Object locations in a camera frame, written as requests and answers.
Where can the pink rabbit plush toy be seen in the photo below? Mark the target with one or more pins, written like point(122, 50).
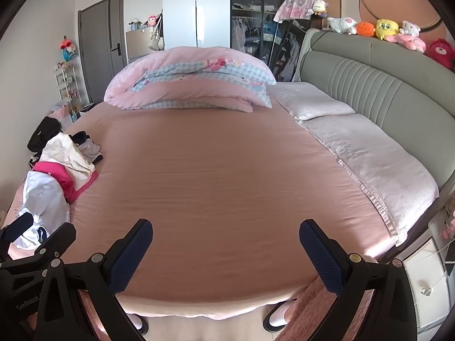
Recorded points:
point(408, 43)

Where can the white storage rack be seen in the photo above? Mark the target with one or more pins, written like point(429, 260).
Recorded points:
point(67, 85)

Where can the white purple plush toy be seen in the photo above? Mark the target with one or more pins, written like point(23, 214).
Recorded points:
point(321, 7)

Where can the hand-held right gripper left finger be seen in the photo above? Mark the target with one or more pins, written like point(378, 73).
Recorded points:
point(130, 259)

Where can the white nightstand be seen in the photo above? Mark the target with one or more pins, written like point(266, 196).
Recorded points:
point(426, 273)

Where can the folded pink checked quilt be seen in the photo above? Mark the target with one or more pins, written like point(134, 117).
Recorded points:
point(185, 74)

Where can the yellow sponge plush toy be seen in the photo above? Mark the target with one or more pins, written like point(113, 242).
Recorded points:
point(387, 28)

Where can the grey door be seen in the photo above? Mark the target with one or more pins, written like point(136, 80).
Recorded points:
point(101, 49)

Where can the pink doll plush toy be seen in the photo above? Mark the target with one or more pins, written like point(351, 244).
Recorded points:
point(152, 20)

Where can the light blue navy-collar shirt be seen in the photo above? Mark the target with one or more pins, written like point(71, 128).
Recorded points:
point(42, 199)

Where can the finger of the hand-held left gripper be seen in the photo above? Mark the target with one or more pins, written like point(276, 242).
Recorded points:
point(22, 222)
point(53, 241)

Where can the pink fluffy rug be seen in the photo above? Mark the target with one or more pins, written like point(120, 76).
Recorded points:
point(312, 309)

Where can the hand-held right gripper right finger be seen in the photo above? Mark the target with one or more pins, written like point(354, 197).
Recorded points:
point(320, 255)

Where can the white wardrobe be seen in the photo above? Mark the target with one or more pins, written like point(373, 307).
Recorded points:
point(185, 7)

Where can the white cat plush toy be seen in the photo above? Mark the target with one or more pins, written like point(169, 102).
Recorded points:
point(411, 28)

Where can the orange plush toy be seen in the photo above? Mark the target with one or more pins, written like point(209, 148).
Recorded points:
point(366, 29)

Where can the green padded headboard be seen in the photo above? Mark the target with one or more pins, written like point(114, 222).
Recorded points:
point(391, 78)

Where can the dark glass wardrobe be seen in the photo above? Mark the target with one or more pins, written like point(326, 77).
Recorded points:
point(256, 25)

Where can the person's shoe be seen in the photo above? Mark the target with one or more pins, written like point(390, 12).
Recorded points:
point(138, 325)
point(280, 316)

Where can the cream white garment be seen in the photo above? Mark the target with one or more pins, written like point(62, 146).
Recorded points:
point(67, 152)

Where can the small white pillow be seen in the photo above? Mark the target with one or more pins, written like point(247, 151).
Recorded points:
point(309, 101)

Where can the red bear plush toy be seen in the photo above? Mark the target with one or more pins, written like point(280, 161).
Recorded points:
point(442, 54)

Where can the person's left shoe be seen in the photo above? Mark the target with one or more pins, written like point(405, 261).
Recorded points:
point(138, 325)

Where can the hanging pink printed garment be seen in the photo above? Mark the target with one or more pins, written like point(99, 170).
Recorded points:
point(295, 5)

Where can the person's right shoe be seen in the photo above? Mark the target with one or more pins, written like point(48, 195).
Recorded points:
point(280, 316)

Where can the beige tote bag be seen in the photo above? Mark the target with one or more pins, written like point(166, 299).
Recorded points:
point(155, 39)

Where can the white dog plush toy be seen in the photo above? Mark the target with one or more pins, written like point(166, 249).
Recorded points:
point(342, 25)

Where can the black bag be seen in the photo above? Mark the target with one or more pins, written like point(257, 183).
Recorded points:
point(44, 133)

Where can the dark navy garment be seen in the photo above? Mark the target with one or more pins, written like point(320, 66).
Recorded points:
point(79, 137)

